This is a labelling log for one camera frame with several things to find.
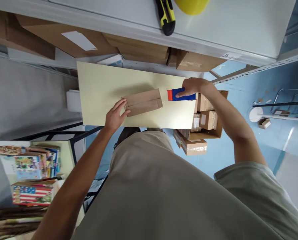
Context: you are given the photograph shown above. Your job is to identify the row of colourful books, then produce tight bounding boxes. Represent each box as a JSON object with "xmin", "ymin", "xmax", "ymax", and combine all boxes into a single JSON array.
[{"xmin": 0, "ymin": 144, "xmax": 62, "ymax": 180}]

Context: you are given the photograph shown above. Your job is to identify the white foam block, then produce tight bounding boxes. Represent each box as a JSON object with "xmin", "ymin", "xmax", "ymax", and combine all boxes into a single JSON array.
[{"xmin": 66, "ymin": 89, "xmax": 81, "ymax": 113}]

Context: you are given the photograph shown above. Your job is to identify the pile of brown paper bags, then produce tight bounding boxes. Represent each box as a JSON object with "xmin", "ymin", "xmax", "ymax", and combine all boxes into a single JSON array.
[{"xmin": 0, "ymin": 205, "xmax": 48, "ymax": 240}]

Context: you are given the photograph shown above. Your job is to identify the large brown carton white label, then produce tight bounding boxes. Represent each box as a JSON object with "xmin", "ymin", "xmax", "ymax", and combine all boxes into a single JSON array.
[{"xmin": 15, "ymin": 14, "xmax": 119, "ymax": 58}]

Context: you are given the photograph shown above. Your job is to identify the white metal shelf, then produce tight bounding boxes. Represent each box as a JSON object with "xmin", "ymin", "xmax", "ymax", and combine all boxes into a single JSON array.
[{"xmin": 0, "ymin": 0, "xmax": 298, "ymax": 84}]

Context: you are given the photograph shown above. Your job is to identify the yellow tape roll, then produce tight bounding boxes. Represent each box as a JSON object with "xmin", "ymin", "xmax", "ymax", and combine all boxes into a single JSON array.
[{"xmin": 173, "ymin": 0, "xmax": 211, "ymax": 16}]

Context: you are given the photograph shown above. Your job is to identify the brown paper bag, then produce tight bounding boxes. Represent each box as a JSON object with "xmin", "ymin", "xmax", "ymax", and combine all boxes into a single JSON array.
[{"xmin": 121, "ymin": 88, "xmax": 164, "ymax": 117}]

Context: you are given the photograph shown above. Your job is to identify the taped small brown box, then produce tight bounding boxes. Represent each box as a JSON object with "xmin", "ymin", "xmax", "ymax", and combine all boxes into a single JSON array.
[{"xmin": 173, "ymin": 129, "xmax": 208, "ymax": 156}]

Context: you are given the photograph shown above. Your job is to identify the cream work board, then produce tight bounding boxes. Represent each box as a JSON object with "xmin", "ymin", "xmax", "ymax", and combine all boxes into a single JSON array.
[{"xmin": 76, "ymin": 61, "xmax": 205, "ymax": 130}]

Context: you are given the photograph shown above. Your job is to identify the black yellow utility knife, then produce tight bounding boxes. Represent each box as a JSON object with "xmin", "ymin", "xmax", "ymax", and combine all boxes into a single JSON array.
[{"xmin": 156, "ymin": 0, "xmax": 176, "ymax": 36}]

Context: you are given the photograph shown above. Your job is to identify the open carton of small boxes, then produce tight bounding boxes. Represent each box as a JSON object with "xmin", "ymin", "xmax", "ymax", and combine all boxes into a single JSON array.
[{"xmin": 177, "ymin": 90, "xmax": 229, "ymax": 141}]

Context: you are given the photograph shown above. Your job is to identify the white blue small box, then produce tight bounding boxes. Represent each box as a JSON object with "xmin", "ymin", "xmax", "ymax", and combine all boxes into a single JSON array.
[{"xmin": 96, "ymin": 54, "xmax": 124, "ymax": 67}]

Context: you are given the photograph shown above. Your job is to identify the flag print gift bag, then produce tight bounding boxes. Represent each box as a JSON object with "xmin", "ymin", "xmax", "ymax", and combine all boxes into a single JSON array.
[{"xmin": 11, "ymin": 179, "xmax": 64, "ymax": 207}]

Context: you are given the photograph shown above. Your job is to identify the person's legs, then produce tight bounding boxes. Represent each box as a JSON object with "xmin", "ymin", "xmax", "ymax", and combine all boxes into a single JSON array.
[{"xmin": 113, "ymin": 127, "xmax": 167, "ymax": 150}]

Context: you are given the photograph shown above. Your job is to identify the white stand with pole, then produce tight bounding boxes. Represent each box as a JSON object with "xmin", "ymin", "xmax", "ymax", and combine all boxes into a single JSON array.
[{"xmin": 249, "ymin": 106, "xmax": 298, "ymax": 123}]

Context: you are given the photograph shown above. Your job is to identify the metal wire cart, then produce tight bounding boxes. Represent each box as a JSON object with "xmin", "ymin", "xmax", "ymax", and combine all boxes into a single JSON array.
[{"xmin": 253, "ymin": 89, "xmax": 298, "ymax": 118}]

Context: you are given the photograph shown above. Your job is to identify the open brown carton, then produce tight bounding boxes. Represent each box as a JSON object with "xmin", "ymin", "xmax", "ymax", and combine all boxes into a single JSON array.
[{"xmin": 166, "ymin": 47, "xmax": 227, "ymax": 72}]

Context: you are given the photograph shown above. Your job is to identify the person's right hand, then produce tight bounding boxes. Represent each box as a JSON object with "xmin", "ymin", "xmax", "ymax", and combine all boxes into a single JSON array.
[{"xmin": 176, "ymin": 77, "xmax": 213, "ymax": 98}]

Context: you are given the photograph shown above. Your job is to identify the person's body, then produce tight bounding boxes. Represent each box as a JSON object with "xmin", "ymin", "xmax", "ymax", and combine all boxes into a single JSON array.
[{"xmin": 70, "ymin": 131, "xmax": 298, "ymax": 240}]

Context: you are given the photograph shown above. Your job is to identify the person's left hand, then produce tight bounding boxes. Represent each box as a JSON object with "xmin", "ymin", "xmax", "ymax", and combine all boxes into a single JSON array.
[{"xmin": 104, "ymin": 98, "xmax": 131, "ymax": 131}]

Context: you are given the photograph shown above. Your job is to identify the small open cardboard box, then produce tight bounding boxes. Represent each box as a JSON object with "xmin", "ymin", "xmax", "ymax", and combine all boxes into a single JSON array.
[{"xmin": 258, "ymin": 118, "xmax": 272, "ymax": 129}]

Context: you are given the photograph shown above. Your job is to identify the blue orange tape dispenser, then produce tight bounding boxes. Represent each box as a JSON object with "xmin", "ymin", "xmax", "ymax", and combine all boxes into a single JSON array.
[{"xmin": 167, "ymin": 87, "xmax": 197, "ymax": 102}]

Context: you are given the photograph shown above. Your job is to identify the black metal frame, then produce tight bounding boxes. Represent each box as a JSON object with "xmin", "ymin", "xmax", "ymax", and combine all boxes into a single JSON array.
[{"xmin": 11, "ymin": 122, "xmax": 109, "ymax": 214}]

